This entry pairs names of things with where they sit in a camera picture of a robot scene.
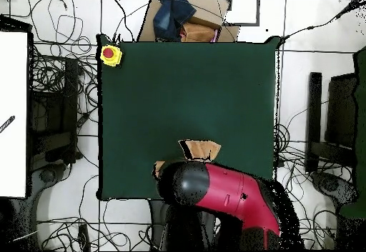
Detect black striped rod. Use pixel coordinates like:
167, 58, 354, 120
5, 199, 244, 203
0, 115, 16, 134

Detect black equipment stand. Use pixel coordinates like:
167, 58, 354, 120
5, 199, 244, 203
28, 57, 79, 167

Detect black caster base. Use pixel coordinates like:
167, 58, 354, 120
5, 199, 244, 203
311, 171, 360, 207
31, 163, 68, 201

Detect blue denim jeans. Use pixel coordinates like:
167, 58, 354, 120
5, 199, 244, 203
152, 0, 197, 41

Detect white panel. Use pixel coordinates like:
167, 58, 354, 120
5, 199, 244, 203
0, 31, 29, 198

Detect brown cardboard box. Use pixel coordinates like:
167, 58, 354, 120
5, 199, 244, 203
137, 0, 241, 43

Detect dark green table cloth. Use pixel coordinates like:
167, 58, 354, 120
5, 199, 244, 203
96, 34, 281, 202

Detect thick black cable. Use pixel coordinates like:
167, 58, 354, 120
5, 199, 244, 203
278, 0, 366, 46

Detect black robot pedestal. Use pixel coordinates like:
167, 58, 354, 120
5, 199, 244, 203
148, 199, 222, 251

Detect green cloth covered furniture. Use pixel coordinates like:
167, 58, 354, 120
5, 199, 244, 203
339, 46, 366, 219

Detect folded brown towel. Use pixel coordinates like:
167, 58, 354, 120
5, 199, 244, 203
181, 22, 217, 43

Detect tan terry towel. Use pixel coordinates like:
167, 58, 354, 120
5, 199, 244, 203
152, 138, 222, 180

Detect yellow emergency stop button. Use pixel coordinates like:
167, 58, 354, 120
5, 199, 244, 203
99, 44, 123, 67

